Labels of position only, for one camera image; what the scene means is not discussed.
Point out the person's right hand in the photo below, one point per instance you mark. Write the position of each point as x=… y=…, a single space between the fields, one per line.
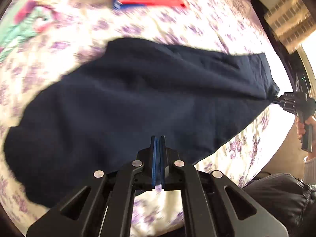
x=300 y=128

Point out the dark navy pants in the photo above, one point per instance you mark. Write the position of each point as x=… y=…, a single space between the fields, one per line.
x=138 y=108

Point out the person's black clothing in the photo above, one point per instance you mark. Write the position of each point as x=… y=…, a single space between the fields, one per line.
x=279 y=200

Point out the purple floral bed sheet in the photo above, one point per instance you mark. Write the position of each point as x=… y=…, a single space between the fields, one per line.
x=222 y=17

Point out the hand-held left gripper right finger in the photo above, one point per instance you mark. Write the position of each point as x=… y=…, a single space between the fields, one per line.
x=162 y=153

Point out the pink cloth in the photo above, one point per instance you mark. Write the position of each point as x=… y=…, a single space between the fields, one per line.
x=27 y=8

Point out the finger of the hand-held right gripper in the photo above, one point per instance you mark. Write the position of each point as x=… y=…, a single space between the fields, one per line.
x=285 y=106
x=286 y=97

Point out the green striped cloth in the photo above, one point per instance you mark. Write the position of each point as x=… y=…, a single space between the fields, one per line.
x=14 y=34

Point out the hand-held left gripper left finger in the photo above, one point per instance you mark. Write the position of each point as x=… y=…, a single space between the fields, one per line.
x=154 y=153

